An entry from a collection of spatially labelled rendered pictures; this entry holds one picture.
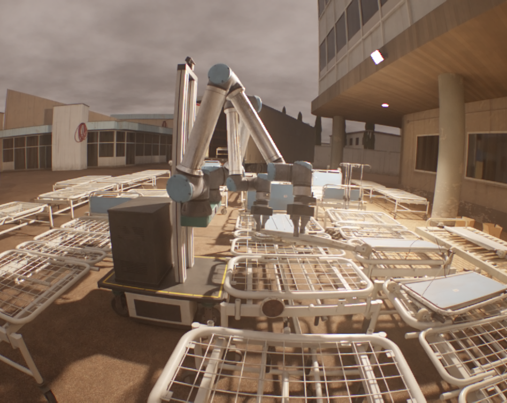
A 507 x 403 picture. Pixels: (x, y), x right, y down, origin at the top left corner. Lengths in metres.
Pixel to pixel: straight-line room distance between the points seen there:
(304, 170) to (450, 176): 4.84
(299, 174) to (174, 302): 1.12
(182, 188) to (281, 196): 2.05
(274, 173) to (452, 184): 4.96
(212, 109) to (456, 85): 5.45
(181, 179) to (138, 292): 0.86
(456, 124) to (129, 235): 5.76
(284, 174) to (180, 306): 1.07
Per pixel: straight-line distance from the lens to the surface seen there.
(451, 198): 5.89
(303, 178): 1.23
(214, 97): 1.32
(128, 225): 1.74
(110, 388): 1.62
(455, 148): 5.88
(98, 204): 3.14
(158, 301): 1.80
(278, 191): 3.20
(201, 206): 1.51
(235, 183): 1.62
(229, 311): 1.39
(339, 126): 12.75
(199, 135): 1.31
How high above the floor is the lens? 1.21
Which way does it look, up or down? 10 degrees down
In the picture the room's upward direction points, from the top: 3 degrees clockwise
